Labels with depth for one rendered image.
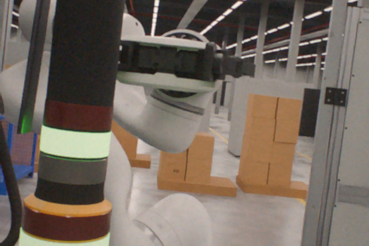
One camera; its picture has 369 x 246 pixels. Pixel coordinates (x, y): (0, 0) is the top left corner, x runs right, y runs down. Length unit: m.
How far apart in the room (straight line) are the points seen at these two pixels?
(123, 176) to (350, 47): 1.30
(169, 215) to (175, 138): 0.36
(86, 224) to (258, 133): 8.18
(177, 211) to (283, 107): 7.51
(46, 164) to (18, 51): 10.67
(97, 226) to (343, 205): 1.89
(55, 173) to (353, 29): 1.89
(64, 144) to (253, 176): 8.29
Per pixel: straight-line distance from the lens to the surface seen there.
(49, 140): 0.25
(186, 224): 1.00
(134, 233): 0.96
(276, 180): 8.62
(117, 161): 0.99
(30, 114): 0.27
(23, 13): 0.93
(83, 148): 0.25
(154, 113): 0.66
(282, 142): 8.55
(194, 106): 0.65
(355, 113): 2.07
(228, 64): 0.47
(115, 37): 0.25
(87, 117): 0.24
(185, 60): 0.50
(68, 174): 0.25
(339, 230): 2.13
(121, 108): 0.70
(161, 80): 0.50
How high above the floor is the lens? 1.63
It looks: 3 degrees down
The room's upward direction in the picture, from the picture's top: 7 degrees clockwise
